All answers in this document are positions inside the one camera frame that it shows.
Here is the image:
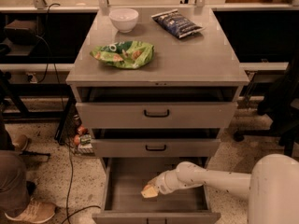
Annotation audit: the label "middle grey drawer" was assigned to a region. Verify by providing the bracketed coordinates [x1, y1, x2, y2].
[92, 129, 221, 158]

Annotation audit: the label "tan sneaker front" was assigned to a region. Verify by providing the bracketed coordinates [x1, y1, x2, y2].
[5, 200, 56, 224]

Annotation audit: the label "bottom grey open drawer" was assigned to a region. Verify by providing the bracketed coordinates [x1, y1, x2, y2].
[93, 157, 221, 224]

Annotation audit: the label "dark box on shelf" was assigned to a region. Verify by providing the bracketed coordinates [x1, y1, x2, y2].
[4, 20, 37, 46]

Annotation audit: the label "green snack bag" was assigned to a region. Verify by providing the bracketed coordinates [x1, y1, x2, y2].
[90, 41, 154, 69]

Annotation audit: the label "tan sneaker rear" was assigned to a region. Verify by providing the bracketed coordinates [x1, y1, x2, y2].
[12, 134, 29, 151]

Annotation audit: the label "dark blue chip bag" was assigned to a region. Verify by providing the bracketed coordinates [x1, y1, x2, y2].
[151, 9, 203, 39]

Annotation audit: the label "black office chair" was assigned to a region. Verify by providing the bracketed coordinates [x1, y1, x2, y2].
[234, 56, 299, 157]

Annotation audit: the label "person leg grey trousers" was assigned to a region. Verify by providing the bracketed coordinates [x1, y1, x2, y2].
[0, 114, 30, 217]

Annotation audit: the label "white ceramic bowl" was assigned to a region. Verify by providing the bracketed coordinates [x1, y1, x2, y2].
[109, 8, 139, 33]

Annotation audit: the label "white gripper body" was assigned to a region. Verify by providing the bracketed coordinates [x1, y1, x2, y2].
[154, 170, 179, 194]

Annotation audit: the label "tan sneaker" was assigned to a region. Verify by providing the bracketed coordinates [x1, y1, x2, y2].
[5, 200, 56, 224]
[12, 134, 29, 151]

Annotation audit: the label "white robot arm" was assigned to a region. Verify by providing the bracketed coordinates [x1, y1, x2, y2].
[141, 154, 299, 224]

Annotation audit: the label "grey metal drawer cabinet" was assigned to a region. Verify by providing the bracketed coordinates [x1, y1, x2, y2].
[65, 7, 249, 224]

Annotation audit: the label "black floor cable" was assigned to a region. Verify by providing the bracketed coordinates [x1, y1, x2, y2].
[60, 142, 102, 224]

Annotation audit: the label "top grey drawer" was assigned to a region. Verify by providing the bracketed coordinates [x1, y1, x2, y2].
[77, 88, 236, 129]

